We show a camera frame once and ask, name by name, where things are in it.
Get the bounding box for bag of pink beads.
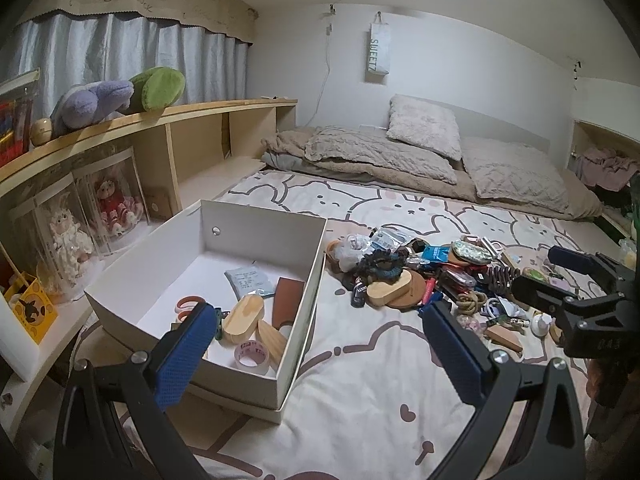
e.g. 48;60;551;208
452;312;483;333

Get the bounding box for round wooden disc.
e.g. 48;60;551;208
387;275;428;311

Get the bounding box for brown cardboard tag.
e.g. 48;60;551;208
145;187;173;221

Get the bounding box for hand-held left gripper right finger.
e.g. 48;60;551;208
421;301;587;480

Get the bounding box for wooden wedge block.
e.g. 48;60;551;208
485;324;525;358

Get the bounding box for pink clothes heap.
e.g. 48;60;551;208
575;147;640;193

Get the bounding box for green plush toy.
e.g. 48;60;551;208
129;66;187;112

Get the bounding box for clear blue printed packet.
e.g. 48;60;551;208
370;227;411;256

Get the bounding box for purple plush toy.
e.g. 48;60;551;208
50;80;136;136

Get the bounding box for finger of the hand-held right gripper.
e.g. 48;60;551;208
510;275;601;333
546;245;631;291

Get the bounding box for thick oval wooden block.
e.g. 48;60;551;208
220;294;266;346

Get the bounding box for floral oval pouch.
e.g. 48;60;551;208
451;240;493;266

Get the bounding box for quilted beige pillow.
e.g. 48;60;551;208
461;137;571;213

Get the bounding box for quilted beige blanket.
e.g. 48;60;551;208
305;126;458;185

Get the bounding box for wooden oval box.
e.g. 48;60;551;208
366;269;413;308

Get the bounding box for bunny print bed sheet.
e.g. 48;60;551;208
75;167;640;480

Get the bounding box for red dress doll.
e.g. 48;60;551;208
94;177;143;233

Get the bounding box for grey curtain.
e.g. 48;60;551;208
0;10;251;126

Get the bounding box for oval wooden piece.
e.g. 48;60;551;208
256;317;290;366

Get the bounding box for clear bag brown fluff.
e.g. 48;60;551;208
327;234;371;273

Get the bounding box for brown leather sleeve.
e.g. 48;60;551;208
271;277;306;331

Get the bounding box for brown hair claw clip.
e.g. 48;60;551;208
484;264;523;296

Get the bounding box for beige rope coil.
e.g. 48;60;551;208
457;292;488;316

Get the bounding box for white shoe box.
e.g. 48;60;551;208
83;199;328;423

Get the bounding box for clear tape roll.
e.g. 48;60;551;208
233;340;272;376

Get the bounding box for red purple pen pack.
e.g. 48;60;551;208
440;265;483;291

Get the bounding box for colourful toy box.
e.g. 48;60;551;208
0;71;41;166

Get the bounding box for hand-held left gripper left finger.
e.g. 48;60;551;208
52;301;217;480

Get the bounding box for wooden shelf unit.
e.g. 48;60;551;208
0;99;298;411

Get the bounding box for white text packet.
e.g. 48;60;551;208
224;267;276;297

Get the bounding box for white dress doll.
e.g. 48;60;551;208
45;207;96;281

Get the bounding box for round wooden figurine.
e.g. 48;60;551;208
31;117;53;147

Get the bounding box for white orange scissors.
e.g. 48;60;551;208
175;294;208;325

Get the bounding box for fluffy beige pillow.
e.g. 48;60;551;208
386;94;463;161

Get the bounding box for black blue scrunchie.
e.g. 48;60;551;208
356;250;408;283

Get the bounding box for wooden wall niche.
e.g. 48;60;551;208
572;120;640;241

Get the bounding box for white hanging bag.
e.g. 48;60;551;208
367;12;391;82

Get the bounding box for white wall cable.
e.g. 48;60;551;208
312;5;337;116

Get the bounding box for wooden stick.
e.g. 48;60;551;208
0;240;26;281

